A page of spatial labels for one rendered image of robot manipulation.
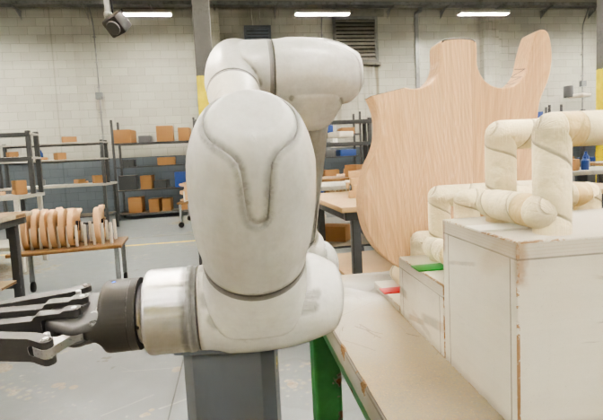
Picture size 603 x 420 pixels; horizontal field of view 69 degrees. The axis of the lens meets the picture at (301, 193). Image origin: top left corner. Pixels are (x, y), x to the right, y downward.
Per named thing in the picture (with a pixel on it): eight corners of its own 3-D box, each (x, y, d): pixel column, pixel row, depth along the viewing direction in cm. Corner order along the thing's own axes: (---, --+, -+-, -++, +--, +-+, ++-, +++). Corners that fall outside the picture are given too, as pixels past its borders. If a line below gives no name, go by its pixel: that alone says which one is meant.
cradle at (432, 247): (453, 275, 55) (453, 250, 55) (417, 256, 66) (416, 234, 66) (478, 273, 55) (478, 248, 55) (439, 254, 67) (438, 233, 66)
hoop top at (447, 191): (433, 209, 63) (432, 187, 63) (423, 206, 66) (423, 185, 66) (563, 200, 65) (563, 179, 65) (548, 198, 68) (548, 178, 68)
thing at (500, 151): (495, 223, 47) (494, 135, 46) (479, 219, 50) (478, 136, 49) (523, 222, 47) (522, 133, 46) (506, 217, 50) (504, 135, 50)
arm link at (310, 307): (205, 294, 55) (193, 220, 46) (327, 284, 57) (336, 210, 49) (204, 378, 47) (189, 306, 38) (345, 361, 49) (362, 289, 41)
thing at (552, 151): (547, 237, 39) (547, 129, 38) (524, 231, 42) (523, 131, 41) (581, 234, 39) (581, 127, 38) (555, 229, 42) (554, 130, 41)
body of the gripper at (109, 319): (141, 367, 44) (40, 379, 42) (154, 323, 52) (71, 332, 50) (132, 298, 42) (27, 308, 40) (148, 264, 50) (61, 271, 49)
